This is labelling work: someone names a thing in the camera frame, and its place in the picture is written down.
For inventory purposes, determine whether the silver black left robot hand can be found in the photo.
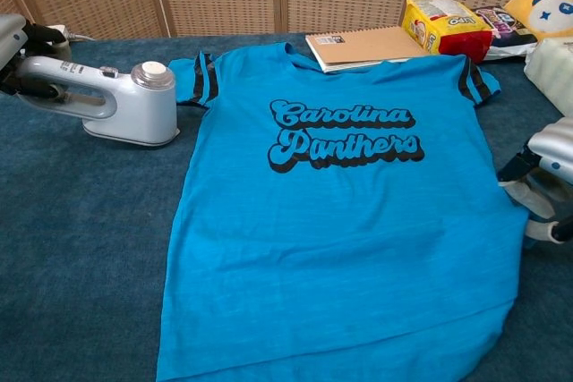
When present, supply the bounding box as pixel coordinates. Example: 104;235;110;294
0;13;73;99

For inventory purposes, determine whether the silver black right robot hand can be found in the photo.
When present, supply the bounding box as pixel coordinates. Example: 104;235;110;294
496;115;573;244

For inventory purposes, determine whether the white handheld steam iron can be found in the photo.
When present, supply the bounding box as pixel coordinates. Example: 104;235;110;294
15;55;181;149

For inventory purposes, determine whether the blue Carolina Panthers t-shirt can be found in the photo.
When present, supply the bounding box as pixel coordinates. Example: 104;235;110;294
156;41;532;382

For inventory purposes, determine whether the long white tissue pack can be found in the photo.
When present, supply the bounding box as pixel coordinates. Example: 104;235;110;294
523;37;573;117

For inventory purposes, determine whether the black purple snack bag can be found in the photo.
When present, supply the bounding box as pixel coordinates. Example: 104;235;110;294
473;4;538;62

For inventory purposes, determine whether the yellow plush toy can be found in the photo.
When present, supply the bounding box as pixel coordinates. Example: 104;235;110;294
503;0;573;42

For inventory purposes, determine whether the yellow Lipo snack package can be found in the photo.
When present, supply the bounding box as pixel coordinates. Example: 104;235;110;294
401;0;494;64

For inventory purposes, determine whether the brown spiral notebook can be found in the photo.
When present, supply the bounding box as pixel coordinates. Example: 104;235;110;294
305;25;431;74

